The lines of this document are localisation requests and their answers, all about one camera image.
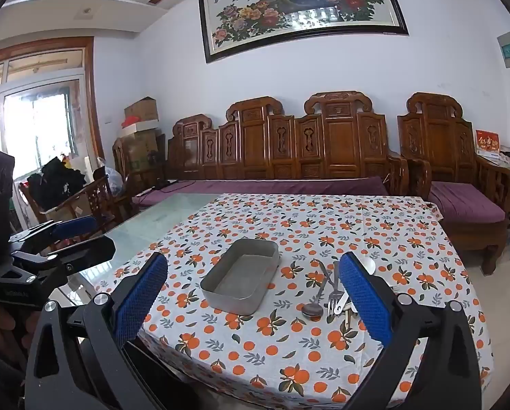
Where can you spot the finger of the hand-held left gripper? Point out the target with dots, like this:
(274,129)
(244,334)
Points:
(88,251)
(75,226)

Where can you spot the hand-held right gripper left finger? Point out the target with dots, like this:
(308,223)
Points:
(139,299)

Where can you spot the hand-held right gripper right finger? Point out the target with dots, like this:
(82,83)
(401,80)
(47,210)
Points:
(363,299)

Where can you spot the metal fork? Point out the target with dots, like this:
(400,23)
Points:
(334,297)

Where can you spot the rectangular metal tray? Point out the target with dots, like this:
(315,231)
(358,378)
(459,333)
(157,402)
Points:
(237,275)

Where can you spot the person's left forearm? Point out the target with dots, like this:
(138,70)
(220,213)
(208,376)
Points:
(0,376)

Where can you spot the person's left hand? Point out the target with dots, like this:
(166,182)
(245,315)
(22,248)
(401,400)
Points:
(5,322)

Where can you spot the wooden lattice chair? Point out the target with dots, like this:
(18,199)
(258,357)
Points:
(97,200)

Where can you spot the black bag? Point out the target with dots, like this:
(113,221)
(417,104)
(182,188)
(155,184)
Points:
(58,181)

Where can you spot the white plastic bag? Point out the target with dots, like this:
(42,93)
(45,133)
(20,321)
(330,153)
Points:
(112,179)

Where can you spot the dark wooden chair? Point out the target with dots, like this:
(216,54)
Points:
(120,158)

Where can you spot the orange print tablecloth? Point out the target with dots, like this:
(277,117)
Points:
(280,350)

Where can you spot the large printed cardboard box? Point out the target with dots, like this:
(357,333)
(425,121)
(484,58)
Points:
(139,151)

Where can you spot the wooden framed window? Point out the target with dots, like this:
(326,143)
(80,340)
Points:
(32,128)

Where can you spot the red and white box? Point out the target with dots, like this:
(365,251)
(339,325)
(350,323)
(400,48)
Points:
(137,126)

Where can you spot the brown cardboard box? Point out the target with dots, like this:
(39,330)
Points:
(141,110)

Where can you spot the purple armchair cushion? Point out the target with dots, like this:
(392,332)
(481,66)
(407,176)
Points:
(464,203)

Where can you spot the purple sofa cushion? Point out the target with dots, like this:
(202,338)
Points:
(259,187)

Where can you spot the carved wooden sofa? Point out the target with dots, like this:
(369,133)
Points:
(280,149)

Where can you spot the carved wooden armchair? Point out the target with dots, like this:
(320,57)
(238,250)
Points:
(442,145)

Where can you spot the red gift box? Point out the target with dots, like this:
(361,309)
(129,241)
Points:
(487,141)

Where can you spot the framed peacock flower painting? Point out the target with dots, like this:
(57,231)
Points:
(297,4)

